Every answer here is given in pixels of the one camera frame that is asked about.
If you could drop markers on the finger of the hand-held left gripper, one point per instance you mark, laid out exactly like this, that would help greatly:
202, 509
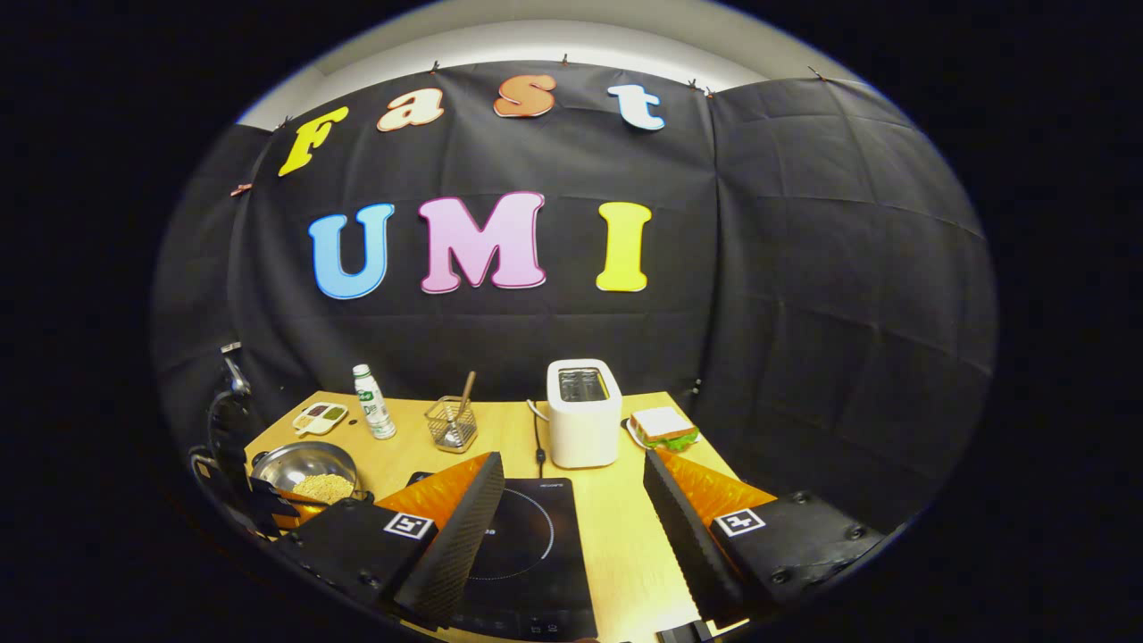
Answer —
286, 509

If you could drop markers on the black backdrop cloth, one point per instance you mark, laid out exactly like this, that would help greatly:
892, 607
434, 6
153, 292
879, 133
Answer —
804, 268

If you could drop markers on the white bottle with green label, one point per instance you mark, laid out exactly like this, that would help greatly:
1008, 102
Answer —
375, 406

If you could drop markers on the pile of soybeans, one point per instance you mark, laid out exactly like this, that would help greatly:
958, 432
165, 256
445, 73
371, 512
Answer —
324, 488

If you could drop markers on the white toaster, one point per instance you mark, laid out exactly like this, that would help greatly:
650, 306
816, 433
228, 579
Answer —
585, 433

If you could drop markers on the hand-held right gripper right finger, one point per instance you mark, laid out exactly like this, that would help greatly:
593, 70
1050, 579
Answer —
692, 545

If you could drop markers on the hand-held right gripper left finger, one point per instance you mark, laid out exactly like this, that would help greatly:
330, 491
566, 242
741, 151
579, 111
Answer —
464, 545

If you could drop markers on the black induction cooktop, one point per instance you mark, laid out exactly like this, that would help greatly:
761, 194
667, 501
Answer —
545, 558

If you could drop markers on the sandwich with lettuce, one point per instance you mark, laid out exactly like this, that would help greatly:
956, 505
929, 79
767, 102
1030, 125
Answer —
663, 427

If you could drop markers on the white divided dish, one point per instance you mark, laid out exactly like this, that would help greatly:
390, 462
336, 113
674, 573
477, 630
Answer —
320, 418

